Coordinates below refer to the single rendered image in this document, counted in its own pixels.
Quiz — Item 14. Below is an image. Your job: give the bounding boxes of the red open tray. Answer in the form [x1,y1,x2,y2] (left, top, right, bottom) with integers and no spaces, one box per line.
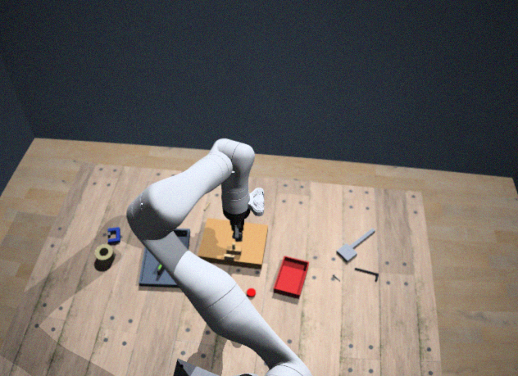
[274,256,309,299]

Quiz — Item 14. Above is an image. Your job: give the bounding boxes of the light wooden bench board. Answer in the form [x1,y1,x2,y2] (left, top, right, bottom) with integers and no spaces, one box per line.
[198,218,268,270]

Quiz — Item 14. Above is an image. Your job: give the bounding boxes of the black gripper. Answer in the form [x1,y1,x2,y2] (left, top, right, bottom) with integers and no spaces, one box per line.
[222,207,251,242]

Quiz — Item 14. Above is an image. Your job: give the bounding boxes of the small wooden block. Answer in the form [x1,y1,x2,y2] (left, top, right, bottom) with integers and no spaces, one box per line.
[226,245,242,255]

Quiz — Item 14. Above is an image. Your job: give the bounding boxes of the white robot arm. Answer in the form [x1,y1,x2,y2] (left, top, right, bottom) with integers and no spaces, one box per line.
[126,138,312,376]

